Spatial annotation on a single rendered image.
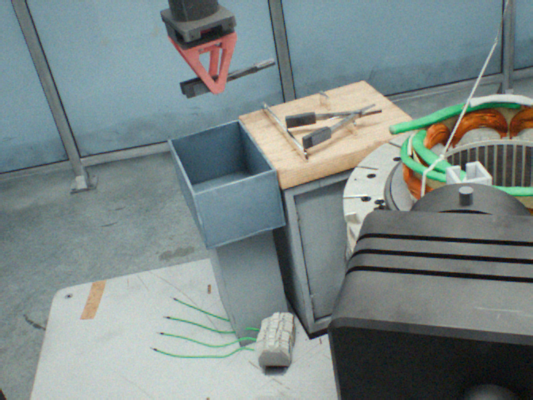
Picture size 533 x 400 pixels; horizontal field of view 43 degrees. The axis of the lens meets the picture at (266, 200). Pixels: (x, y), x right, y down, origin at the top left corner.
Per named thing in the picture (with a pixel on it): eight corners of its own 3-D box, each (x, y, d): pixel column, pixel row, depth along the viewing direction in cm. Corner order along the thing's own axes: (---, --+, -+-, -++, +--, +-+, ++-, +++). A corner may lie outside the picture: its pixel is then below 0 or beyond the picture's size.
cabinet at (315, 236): (310, 340, 98) (283, 189, 85) (270, 269, 114) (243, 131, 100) (431, 298, 102) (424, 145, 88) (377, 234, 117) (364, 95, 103)
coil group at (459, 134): (454, 155, 73) (454, 120, 71) (448, 147, 74) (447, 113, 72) (509, 142, 73) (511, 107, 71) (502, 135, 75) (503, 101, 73)
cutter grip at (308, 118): (286, 129, 90) (285, 118, 89) (285, 126, 90) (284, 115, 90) (316, 124, 90) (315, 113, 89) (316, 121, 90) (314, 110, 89)
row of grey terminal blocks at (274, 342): (289, 375, 93) (285, 354, 91) (256, 375, 94) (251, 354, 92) (298, 325, 102) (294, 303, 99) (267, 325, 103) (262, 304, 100)
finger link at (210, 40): (198, 108, 82) (179, 34, 77) (182, 89, 88) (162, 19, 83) (250, 90, 84) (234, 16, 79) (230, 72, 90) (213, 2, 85)
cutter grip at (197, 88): (188, 99, 84) (184, 86, 83) (185, 98, 84) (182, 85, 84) (218, 90, 85) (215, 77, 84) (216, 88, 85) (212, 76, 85)
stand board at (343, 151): (281, 190, 84) (279, 174, 83) (240, 130, 100) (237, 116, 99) (427, 145, 88) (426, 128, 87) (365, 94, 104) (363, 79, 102)
